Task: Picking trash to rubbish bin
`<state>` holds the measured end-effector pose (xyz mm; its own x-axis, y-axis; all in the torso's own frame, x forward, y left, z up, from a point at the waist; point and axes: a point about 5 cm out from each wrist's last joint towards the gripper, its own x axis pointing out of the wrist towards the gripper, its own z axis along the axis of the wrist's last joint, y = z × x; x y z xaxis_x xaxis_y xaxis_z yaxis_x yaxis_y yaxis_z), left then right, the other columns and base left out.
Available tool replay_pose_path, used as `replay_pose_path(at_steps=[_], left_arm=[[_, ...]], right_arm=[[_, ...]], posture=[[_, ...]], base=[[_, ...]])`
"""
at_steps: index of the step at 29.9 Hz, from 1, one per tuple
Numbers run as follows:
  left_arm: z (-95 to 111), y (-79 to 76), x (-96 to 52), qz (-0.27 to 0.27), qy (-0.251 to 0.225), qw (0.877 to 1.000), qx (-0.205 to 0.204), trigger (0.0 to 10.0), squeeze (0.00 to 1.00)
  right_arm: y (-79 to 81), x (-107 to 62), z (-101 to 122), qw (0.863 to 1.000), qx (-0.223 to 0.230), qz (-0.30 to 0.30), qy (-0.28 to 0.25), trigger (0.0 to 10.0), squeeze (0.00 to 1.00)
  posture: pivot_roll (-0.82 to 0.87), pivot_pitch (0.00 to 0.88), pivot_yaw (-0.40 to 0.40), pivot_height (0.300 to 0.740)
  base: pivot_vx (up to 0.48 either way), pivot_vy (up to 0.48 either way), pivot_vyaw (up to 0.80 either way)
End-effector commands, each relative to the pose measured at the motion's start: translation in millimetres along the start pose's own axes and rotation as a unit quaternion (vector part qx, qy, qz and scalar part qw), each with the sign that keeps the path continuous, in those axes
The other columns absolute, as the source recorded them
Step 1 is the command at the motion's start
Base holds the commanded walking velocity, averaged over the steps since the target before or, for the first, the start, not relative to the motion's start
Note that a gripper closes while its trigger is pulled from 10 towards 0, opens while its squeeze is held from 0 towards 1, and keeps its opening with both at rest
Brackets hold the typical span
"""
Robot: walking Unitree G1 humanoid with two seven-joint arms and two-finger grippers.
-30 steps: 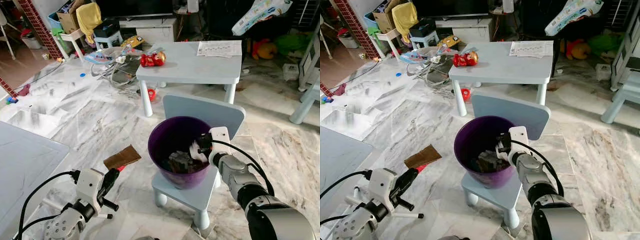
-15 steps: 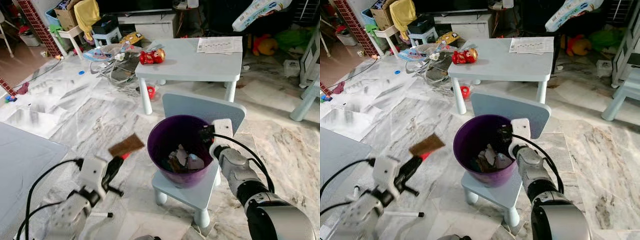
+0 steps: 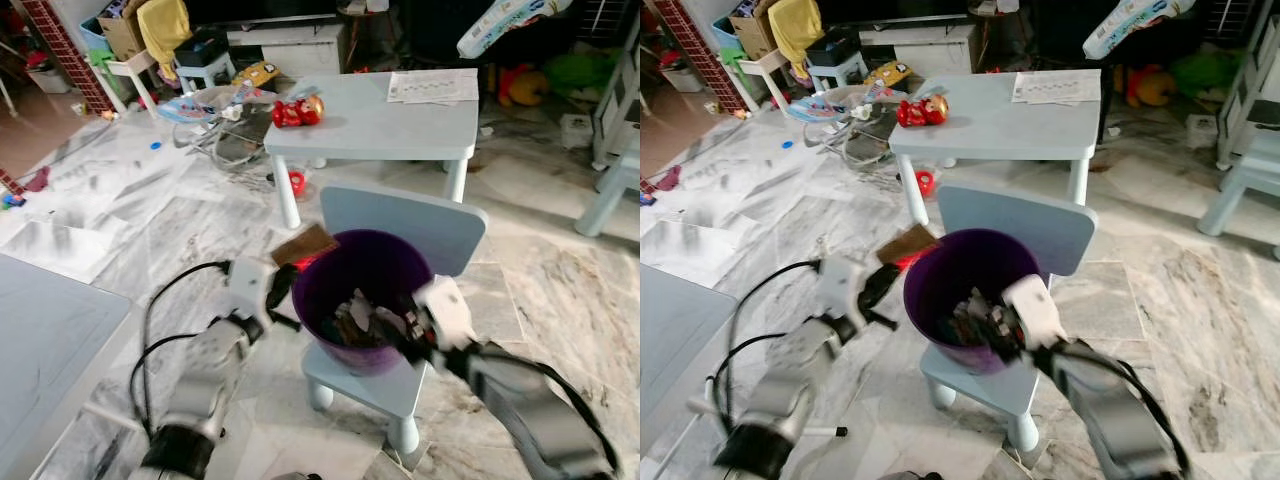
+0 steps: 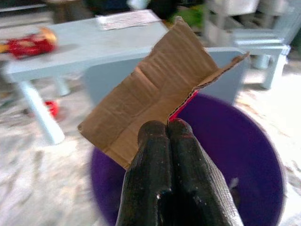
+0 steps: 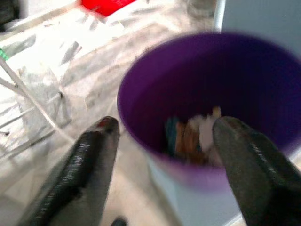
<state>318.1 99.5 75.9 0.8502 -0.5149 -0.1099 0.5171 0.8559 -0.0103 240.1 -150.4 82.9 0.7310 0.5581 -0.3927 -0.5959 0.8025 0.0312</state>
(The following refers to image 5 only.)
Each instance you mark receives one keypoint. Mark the white metal drying rack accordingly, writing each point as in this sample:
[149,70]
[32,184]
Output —
[28,93]

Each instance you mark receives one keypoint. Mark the green clip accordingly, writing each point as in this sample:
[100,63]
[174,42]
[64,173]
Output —
[2,53]

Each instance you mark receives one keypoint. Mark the brown cardboard scrap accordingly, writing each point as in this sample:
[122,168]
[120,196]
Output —
[190,141]

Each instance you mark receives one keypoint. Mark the teal trash piece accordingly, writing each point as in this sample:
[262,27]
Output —
[171,131]

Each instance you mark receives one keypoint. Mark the black bulky object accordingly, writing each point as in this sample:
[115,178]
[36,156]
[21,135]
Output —
[7,14]

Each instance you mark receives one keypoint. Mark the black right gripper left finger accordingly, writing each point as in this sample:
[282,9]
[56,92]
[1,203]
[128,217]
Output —
[80,176]

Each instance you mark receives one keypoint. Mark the red plastic object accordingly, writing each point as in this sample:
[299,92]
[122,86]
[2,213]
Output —
[105,5]

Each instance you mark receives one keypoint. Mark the purple rubbish bin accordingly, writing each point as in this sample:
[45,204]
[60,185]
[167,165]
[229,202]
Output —
[211,77]

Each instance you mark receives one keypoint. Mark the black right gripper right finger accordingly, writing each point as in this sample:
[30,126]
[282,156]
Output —
[258,179]

